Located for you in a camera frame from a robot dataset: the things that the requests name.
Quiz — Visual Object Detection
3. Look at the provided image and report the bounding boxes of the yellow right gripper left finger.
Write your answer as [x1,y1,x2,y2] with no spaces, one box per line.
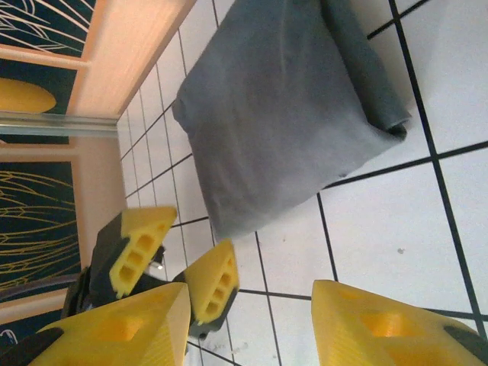
[0,281,192,366]

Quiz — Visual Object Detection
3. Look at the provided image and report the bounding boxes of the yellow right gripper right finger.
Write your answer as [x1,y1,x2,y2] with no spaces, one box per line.
[311,279,488,366]

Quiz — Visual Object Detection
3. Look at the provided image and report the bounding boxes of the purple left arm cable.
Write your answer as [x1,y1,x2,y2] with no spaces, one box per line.
[0,274,82,303]

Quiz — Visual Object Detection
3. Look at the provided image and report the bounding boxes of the aluminium corner post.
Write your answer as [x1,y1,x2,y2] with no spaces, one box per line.
[0,109,120,139]

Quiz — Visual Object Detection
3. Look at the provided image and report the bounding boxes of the grey t-shirt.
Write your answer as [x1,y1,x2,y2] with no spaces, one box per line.
[171,0,413,242]

